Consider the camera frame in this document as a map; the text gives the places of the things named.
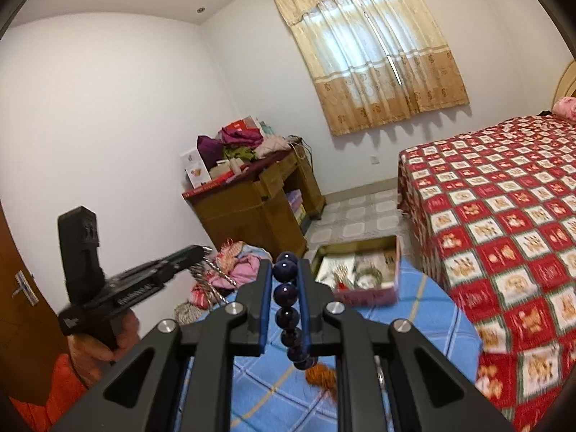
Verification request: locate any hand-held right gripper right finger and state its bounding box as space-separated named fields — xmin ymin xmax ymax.
xmin=297 ymin=258 xmax=514 ymax=432

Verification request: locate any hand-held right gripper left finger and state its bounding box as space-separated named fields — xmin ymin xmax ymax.
xmin=49 ymin=258 xmax=275 ymax=432

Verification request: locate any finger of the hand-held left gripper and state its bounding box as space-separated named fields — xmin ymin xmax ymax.
xmin=162 ymin=245 xmax=212 ymax=275

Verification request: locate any large purple bead necklace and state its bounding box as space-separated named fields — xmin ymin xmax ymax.
xmin=272 ymin=252 xmax=318 ymax=372

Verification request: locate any silver bangle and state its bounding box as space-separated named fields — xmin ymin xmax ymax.
xmin=204 ymin=263 xmax=239 ymax=307

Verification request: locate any pink tin box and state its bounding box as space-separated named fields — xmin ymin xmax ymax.
xmin=310 ymin=234 xmax=403 ymax=307

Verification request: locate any person's left forearm red sleeve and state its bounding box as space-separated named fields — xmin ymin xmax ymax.
xmin=9 ymin=353 xmax=91 ymax=432

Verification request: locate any person's left hand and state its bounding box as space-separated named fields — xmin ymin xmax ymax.
xmin=67 ymin=310 xmax=142 ymax=388

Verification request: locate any clothes pile on floor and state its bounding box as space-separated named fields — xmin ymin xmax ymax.
xmin=173 ymin=239 xmax=273 ymax=325

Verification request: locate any brown wooden door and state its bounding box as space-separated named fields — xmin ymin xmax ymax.
xmin=0 ymin=202 xmax=73 ymax=406

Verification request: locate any flat red box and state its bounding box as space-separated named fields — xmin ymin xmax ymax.
xmin=182 ymin=173 xmax=235 ymax=196

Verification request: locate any brown wooden desk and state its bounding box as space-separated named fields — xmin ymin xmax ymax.
xmin=182 ymin=148 xmax=325 ymax=259

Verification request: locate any white printed box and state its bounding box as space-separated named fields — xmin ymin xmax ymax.
xmin=179 ymin=148 xmax=212 ymax=190

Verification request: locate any blue plaid tablecloth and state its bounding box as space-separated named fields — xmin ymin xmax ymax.
xmin=177 ymin=256 xmax=484 ymax=432

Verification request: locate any clothes pile on desk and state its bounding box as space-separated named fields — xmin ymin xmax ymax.
xmin=197 ymin=117 xmax=293 ymax=163

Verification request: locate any red patterned bed blanket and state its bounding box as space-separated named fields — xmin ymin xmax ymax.
xmin=398 ymin=114 xmax=576 ymax=432

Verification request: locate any beige patterned curtain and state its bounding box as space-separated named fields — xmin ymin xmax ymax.
xmin=267 ymin=0 xmax=471 ymax=138

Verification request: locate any pink pillow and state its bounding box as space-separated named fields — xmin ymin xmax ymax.
xmin=553 ymin=96 xmax=576 ymax=120

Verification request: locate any cream bed headboard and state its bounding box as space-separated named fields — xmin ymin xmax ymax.
xmin=555 ymin=58 xmax=576 ymax=100

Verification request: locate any silver door handle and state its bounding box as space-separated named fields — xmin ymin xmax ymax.
xmin=13 ymin=272 xmax=39 ymax=304

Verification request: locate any grey-green bead bracelet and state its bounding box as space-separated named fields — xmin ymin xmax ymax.
xmin=353 ymin=265 xmax=388 ymax=288

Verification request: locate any brown bead necklace orange tassel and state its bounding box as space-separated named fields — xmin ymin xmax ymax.
xmin=305 ymin=364 xmax=338 ymax=408

